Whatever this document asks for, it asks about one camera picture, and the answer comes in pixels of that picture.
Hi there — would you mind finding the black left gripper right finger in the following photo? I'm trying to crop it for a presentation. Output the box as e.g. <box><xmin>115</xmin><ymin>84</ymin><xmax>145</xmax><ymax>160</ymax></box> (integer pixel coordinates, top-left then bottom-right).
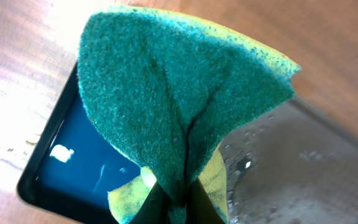
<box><xmin>186</xmin><ymin>179</ymin><xmax>224</xmax><ymax>224</ymax></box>

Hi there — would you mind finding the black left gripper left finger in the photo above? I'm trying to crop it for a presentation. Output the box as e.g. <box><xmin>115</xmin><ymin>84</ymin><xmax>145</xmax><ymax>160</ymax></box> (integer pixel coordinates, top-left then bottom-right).
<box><xmin>130</xmin><ymin>182</ymin><xmax>170</xmax><ymax>224</ymax></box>

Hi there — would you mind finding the green yellow sponge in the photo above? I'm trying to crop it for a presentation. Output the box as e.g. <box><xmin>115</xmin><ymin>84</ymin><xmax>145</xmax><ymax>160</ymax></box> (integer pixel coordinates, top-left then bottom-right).
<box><xmin>77</xmin><ymin>6</ymin><xmax>300</xmax><ymax>223</ymax></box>

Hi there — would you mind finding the blue water tray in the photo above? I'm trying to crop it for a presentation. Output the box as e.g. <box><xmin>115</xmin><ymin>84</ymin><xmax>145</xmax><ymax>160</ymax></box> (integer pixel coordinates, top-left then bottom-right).
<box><xmin>17</xmin><ymin>68</ymin><xmax>140</xmax><ymax>223</ymax></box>

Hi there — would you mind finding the dark brown serving tray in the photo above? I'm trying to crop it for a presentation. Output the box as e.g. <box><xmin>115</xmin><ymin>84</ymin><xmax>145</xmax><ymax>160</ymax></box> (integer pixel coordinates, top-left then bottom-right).
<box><xmin>220</xmin><ymin>98</ymin><xmax>358</xmax><ymax>224</ymax></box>

